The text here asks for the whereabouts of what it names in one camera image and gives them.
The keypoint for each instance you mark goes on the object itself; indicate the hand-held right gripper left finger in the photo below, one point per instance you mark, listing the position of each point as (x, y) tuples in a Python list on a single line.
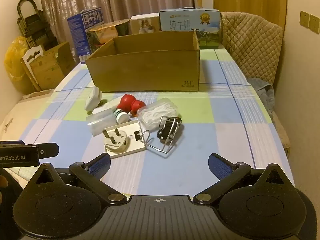
[(101, 165)]

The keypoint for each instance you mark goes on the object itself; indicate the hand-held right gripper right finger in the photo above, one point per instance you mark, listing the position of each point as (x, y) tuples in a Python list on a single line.
[(219, 166)]

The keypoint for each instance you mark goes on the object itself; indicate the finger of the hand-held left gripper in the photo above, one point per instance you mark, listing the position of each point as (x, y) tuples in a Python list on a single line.
[(48, 150), (11, 142)]

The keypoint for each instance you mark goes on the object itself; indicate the clear plastic container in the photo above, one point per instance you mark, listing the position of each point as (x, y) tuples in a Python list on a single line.
[(100, 123)]

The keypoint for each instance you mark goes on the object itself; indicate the white tube pack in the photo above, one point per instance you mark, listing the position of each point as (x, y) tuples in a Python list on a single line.
[(106, 107)]

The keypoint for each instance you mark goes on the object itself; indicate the white plug adapter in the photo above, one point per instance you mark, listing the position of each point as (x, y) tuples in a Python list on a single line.
[(92, 98)]

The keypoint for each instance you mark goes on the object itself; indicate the clear floss pick box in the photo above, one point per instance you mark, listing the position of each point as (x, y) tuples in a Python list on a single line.
[(157, 112)]

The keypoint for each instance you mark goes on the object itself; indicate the brown cardboard box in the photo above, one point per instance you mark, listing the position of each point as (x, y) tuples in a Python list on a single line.
[(145, 70)]

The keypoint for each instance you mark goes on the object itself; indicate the person's left hand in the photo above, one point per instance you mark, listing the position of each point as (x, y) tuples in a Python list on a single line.
[(2, 182)]

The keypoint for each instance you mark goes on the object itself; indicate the white three-prong plug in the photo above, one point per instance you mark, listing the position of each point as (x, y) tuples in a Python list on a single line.
[(117, 143)]

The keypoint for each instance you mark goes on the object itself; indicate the white socket panel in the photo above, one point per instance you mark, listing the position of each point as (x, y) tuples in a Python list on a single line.
[(136, 137)]

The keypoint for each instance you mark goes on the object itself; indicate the checked tablecloth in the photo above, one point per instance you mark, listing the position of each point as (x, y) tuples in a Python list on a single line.
[(225, 120)]

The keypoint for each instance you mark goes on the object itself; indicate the small green white bottle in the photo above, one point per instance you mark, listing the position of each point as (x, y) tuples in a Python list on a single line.
[(121, 116)]

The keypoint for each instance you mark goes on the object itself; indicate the black toy car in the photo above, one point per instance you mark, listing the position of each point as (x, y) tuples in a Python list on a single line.
[(166, 130)]

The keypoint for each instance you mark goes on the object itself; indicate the red toy figure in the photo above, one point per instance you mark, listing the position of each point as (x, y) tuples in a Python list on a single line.
[(130, 103)]

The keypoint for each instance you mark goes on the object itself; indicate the yellow plastic bag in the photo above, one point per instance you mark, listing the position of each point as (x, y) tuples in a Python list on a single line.
[(13, 62)]

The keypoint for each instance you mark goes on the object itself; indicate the brown cardboard packaging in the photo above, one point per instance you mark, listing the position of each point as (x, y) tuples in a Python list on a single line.
[(47, 67)]

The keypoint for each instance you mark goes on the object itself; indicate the grey cloth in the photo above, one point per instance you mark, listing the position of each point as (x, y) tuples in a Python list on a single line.
[(263, 90)]

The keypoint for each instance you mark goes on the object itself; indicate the black folding cart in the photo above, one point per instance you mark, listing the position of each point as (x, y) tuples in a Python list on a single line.
[(33, 30)]

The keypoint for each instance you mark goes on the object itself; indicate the dark blue milk carton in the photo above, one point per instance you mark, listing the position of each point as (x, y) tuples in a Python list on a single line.
[(80, 32)]

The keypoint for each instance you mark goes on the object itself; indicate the beige quilted chair cover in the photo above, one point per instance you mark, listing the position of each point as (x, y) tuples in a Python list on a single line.
[(252, 42)]

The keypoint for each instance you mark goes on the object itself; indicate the instant noodle bowl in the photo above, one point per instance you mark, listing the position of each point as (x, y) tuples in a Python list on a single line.
[(105, 32)]

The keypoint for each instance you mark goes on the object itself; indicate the white appliance box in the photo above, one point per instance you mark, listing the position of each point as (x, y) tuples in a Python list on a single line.
[(143, 25)]

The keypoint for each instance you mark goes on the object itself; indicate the light blue milk carton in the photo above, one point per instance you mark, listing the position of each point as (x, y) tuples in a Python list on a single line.
[(187, 20)]

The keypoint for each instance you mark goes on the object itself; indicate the yellow wall socket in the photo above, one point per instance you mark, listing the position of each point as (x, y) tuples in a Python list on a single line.
[(304, 19), (314, 24)]

